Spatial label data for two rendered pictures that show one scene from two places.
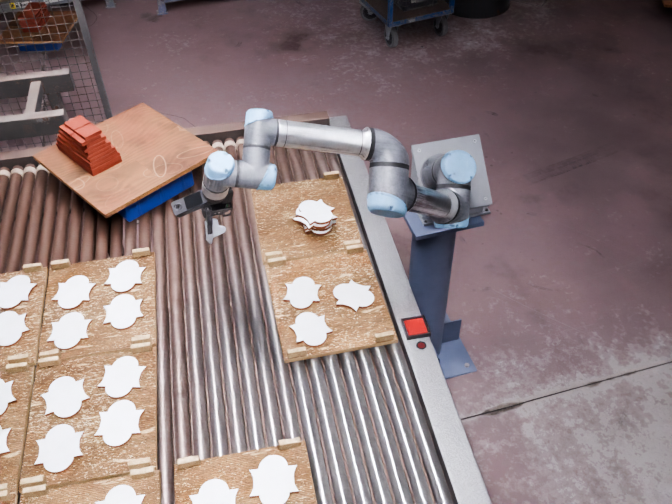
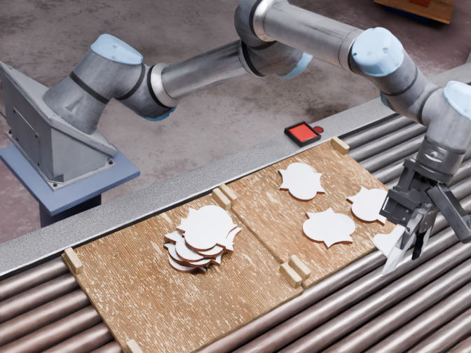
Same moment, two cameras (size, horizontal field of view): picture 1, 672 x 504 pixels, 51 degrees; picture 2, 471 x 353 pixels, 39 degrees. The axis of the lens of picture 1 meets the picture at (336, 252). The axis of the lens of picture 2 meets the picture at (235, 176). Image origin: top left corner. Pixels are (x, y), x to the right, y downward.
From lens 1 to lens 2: 2.63 m
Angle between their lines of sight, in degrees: 80
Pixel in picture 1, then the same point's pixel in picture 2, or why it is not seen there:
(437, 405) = (373, 111)
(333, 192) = (111, 252)
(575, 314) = not seen: outside the picture
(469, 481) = not seen: hidden behind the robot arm
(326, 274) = (282, 216)
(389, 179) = not seen: hidden behind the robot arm
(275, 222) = (216, 304)
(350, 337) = (355, 174)
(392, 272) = (233, 166)
